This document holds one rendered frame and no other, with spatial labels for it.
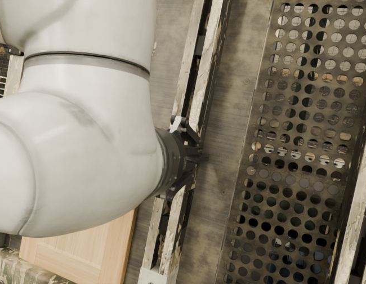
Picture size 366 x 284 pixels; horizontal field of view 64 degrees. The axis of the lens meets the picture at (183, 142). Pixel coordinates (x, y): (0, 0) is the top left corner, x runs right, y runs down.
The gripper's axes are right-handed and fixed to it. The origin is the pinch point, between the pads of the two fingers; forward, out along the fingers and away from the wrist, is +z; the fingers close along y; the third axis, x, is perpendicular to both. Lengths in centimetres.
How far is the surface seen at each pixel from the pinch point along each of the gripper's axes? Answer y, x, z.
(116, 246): -25.5, 16.7, 6.5
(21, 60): 14, 54, 4
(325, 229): -9.6, -25.9, 12.2
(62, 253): -32.2, 31.4, 6.4
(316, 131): 18, -28, 122
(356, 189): 0.4, -27.2, 1.5
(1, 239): -36, 53, 7
